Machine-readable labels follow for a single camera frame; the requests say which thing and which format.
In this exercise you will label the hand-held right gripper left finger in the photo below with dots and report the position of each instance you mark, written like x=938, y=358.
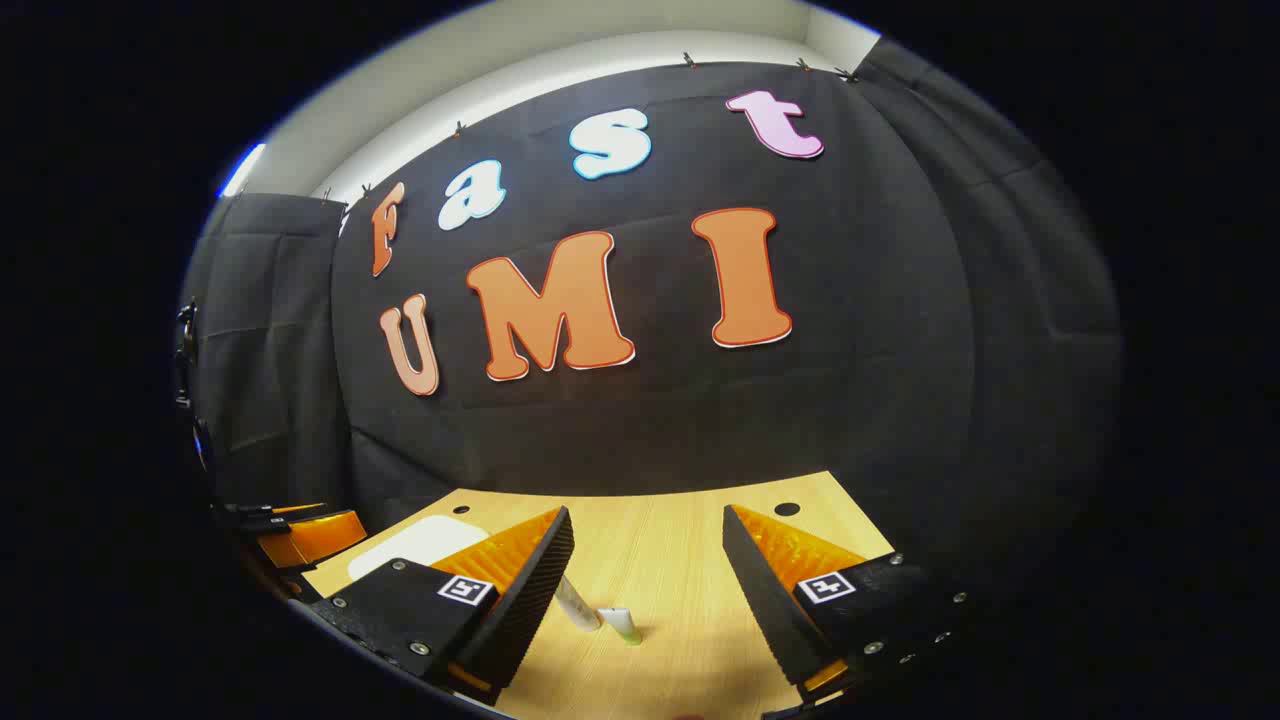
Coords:
x=530, y=590

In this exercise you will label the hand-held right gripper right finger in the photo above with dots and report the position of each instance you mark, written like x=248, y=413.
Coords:
x=765, y=600

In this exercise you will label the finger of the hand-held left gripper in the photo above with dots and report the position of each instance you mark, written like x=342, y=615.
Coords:
x=315, y=537
x=265, y=517

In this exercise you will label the white tube with barcode label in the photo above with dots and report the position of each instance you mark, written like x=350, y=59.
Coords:
x=578, y=604

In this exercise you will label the green and white tube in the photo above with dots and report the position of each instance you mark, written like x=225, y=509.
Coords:
x=622, y=623

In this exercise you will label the pale green suitcase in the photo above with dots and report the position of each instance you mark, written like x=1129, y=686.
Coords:
x=418, y=545

